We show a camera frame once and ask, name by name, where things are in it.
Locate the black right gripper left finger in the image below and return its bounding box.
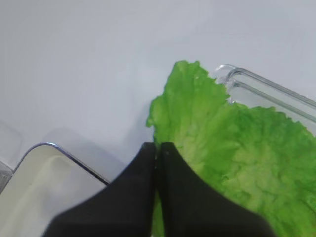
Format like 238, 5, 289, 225
43, 142, 157, 237

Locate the green lettuce leaf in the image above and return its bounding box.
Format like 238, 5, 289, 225
146, 61, 316, 237

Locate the metal baking tray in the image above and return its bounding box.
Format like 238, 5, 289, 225
0, 143, 108, 237

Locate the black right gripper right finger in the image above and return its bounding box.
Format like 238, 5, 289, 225
158, 142, 275, 237

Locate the clear lettuce and cheese container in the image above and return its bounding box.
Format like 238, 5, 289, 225
213, 64, 316, 135

